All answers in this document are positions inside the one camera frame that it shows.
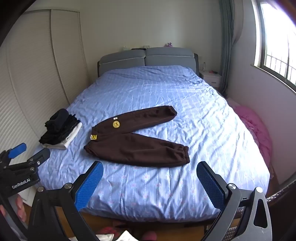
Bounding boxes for grey padded headboard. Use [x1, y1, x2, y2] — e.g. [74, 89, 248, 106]
[97, 47, 200, 78]

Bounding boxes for person's left hand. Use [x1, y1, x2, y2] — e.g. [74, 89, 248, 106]
[0, 194, 27, 224]

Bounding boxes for dark brown pants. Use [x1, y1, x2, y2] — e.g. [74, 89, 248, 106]
[84, 105, 190, 167]

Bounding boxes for white louvred wardrobe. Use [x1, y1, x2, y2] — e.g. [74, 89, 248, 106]
[0, 9, 90, 150]

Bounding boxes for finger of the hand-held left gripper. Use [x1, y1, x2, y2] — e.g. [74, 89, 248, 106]
[5, 143, 27, 161]
[9, 148, 51, 173]

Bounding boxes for window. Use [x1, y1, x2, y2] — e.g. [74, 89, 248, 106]
[252, 0, 296, 92]

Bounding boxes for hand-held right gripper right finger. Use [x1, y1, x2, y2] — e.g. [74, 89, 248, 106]
[196, 161, 273, 241]

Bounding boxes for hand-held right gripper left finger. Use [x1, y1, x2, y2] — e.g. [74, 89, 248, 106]
[28, 161, 104, 241]

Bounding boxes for black folded clothes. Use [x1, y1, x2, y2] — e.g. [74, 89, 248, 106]
[39, 109, 80, 145]

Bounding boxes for pink blanket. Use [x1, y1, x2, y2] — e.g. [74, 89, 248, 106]
[228, 98, 273, 166]

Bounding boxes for white nightstand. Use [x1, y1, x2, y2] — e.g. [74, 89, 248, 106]
[199, 70, 223, 88]

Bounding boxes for pink slipper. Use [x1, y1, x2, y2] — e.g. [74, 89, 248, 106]
[142, 230, 158, 241]
[97, 227, 117, 235]

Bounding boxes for white paper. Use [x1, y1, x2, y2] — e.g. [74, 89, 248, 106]
[97, 230, 139, 241]

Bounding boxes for blue checked bed sheet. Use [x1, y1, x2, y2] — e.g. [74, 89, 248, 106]
[35, 65, 270, 223]

